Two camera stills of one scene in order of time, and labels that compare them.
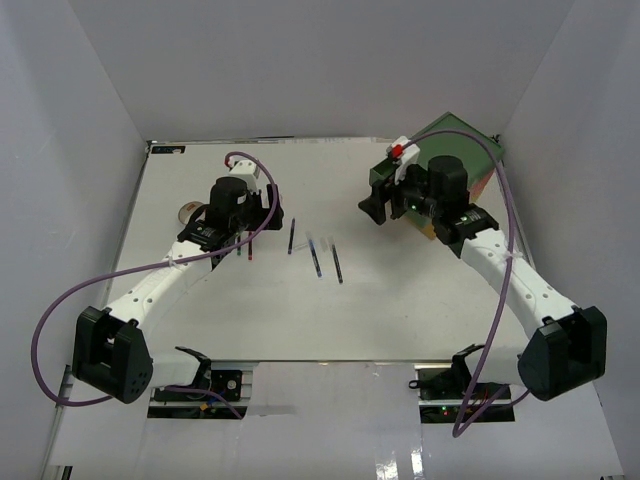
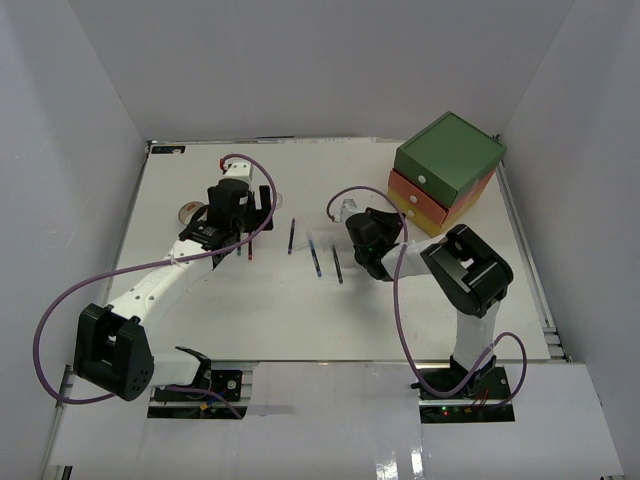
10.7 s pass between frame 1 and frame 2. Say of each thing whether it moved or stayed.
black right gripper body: moved
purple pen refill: stayed
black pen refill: stayed
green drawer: moved
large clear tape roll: stayed
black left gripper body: stayed
